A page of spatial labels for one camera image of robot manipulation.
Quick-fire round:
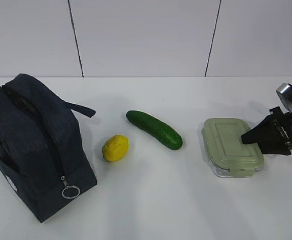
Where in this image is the silver wrist camera on right gripper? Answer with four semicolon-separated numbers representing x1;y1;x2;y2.
276;83;292;113

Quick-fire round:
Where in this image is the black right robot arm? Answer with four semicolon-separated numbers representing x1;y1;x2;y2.
241;106;292;156

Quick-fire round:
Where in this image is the glass container with green lid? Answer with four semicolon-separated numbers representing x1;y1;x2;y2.
202;118;264;178

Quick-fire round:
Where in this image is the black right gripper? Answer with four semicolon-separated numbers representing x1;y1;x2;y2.
241;106;292;156

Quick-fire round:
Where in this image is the green cucumber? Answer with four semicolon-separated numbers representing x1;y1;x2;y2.
126;110;183;150

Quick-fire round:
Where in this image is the dark navy zippered lunch bag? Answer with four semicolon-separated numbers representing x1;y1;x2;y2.
0;73;97;222

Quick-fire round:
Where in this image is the yellow lemon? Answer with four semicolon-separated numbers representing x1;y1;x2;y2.
102;135;129;163

